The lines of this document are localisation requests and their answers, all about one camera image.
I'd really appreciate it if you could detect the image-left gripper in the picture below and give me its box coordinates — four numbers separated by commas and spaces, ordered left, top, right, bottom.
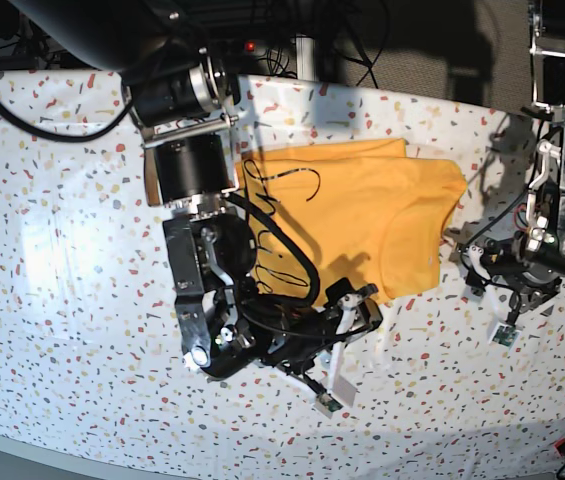
256, 278, 383, 395

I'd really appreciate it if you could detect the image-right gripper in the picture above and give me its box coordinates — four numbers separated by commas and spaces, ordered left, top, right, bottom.
460, 234, 562, 325

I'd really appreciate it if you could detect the yellow T-shirt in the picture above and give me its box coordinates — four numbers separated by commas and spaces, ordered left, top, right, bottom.
236, 139, 467, 306

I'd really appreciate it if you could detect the terrazzo patterned tablecloth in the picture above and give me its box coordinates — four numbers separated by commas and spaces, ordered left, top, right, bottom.
0, 68, 565, 480

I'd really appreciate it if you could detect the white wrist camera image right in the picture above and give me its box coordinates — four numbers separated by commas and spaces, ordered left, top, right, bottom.
489, 320, 520, 349

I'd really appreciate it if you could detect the white metal post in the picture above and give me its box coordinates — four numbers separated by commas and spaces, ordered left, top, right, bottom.
295, 35, 317, 82

